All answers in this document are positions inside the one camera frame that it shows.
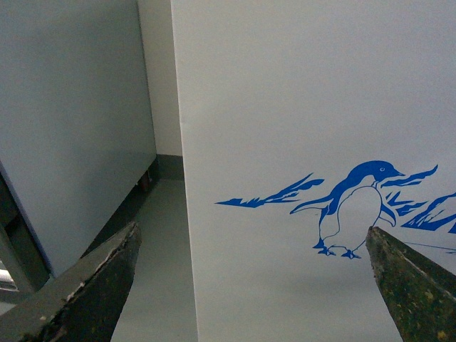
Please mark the white chest freezer penguin decal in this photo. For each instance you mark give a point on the white chest freezer penguin decal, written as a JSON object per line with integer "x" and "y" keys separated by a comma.
{"x": 303, "y": 124}

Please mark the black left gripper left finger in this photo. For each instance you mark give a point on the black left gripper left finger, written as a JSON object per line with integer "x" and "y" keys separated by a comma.
{"x": 85, "y": 302}

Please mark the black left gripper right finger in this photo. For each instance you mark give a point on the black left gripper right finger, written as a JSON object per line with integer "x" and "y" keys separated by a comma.
{"x": 419, "y": 294}

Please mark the grey upright display cabinet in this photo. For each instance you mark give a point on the grey upright display cabinet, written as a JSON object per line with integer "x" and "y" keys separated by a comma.
{"x": 76, "y": 121}

